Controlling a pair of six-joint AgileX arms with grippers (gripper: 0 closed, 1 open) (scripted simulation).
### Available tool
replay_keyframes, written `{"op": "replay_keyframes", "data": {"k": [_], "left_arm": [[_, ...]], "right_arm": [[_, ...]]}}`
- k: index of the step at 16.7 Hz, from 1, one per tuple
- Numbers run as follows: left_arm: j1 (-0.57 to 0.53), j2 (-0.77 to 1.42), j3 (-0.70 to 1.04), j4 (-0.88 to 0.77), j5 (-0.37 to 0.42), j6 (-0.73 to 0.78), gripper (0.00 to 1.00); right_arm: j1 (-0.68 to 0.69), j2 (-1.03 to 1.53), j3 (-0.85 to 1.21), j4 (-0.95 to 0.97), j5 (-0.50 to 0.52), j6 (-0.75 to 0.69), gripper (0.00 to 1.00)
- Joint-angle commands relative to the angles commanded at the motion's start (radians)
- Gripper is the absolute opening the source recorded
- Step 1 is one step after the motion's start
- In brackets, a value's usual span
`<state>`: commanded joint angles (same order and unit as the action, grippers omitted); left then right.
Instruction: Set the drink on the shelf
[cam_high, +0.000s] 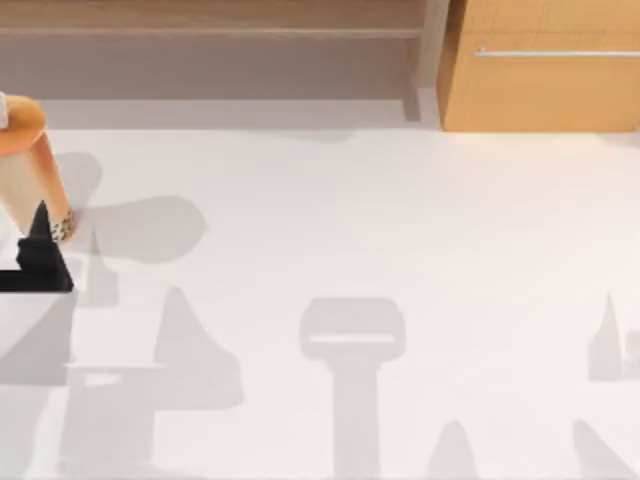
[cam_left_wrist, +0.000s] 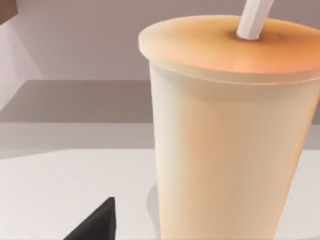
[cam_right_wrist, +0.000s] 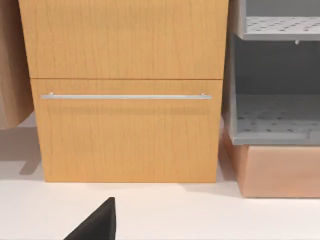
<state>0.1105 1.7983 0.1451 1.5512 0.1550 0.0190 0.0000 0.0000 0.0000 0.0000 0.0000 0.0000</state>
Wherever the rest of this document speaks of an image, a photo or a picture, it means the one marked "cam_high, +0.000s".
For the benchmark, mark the light wooden cupboard door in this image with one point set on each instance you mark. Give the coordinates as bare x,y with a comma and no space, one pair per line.
550,95

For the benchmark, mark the open wooden shelf unit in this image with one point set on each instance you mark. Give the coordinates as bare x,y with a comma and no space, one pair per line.
215,55

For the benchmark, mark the beige cup with orange lid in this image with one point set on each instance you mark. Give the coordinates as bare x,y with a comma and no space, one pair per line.
30,165

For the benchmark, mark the light wooden cupboard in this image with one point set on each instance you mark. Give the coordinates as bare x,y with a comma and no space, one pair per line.
452,75

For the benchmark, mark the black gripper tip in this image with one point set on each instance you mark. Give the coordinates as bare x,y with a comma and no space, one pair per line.
42,265

